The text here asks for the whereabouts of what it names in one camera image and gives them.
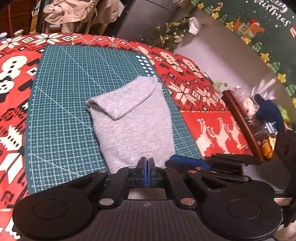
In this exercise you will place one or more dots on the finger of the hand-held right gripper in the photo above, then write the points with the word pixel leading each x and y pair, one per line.
pixel 231 178
pixel 189 162

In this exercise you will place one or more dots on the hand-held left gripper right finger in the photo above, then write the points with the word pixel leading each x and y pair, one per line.
pixel 149 171

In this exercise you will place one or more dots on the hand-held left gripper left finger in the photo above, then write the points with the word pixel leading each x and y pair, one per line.
pixel 143 171

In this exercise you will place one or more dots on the grey knit shirt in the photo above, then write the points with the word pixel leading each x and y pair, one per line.
pixel 136 120

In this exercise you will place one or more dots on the dark blue fuzzy cloth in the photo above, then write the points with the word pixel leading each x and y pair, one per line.
pixel 270 111

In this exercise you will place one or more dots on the red patterned blanket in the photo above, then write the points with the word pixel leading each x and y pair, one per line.
pixel 208 111

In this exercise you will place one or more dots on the wooden nightstand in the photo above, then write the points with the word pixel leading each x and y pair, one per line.
pixel 240 115

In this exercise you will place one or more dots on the cream cloth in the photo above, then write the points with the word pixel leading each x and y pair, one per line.
pixel 249 105

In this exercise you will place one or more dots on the clear plastic organizer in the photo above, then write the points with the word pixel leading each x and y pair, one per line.
pixel 241 92

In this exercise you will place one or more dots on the green plush toy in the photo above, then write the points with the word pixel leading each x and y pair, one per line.
pixel 219 85

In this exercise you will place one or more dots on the green cutting mat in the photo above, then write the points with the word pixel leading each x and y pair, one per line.
pixel 64 104

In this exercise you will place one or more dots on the small Christmas tree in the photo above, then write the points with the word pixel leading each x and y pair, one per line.
pixel 168 34

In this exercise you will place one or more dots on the white hanging cloth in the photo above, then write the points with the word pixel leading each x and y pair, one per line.
pixel 193 25

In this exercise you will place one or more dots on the silver refrigerator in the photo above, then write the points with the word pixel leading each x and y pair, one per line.
pixel 148 20

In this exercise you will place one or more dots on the beige chair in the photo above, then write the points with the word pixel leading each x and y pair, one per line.
pixel 87 27

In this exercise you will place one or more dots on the beige jacket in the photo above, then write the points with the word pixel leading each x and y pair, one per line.
pixel 76 11

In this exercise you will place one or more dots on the white ceramic bowl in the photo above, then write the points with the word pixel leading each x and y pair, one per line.
pixel 18 32

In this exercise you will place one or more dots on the green Christmas wall cloth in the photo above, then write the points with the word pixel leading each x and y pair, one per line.
pixel 266 23

